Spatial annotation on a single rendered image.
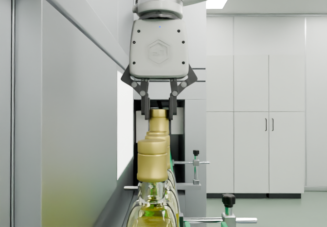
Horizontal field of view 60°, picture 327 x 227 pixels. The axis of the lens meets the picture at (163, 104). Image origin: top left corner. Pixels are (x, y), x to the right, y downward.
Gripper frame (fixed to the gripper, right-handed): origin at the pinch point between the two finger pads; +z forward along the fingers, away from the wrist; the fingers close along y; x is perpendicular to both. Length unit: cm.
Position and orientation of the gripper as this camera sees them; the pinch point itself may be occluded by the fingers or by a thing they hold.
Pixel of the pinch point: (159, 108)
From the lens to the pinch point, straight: 49.8
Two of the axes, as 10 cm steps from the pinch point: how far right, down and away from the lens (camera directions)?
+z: 0.0, 10.0, -0.1
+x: 0.2, 0.1, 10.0
